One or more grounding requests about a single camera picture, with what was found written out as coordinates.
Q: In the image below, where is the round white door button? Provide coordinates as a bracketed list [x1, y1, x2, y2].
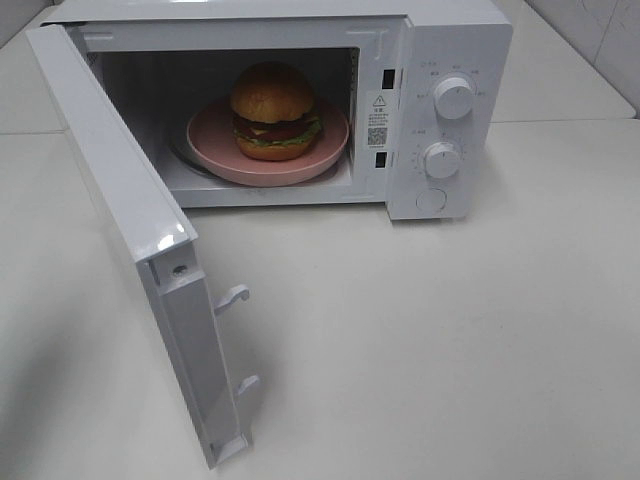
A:
[416, 188, 447, 213]

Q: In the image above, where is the burger with lettuce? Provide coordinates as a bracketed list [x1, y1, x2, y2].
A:
[230, 62, 322, 161]

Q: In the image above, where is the pink plate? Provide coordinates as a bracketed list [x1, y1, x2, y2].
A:
[187, 97, 349, 187]

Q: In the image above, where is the white microwave door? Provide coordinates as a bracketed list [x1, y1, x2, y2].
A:
[27, 25, 259, 468]

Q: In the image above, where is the white lower timer knob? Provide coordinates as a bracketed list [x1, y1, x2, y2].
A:
[424, 142, 462, 179]

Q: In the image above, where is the white warning label sticker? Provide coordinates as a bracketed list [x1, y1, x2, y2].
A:
[364, 91, 393, 149]

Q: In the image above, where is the white microwave oven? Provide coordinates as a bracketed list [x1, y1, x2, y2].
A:
[39, 1, 513, 220]

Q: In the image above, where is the glass microwave turntable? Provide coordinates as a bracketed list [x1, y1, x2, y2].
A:
[168, 127, 222, 180]

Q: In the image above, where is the white upper power knob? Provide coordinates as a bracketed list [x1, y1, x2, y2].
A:
[433, 72, 476, 120]

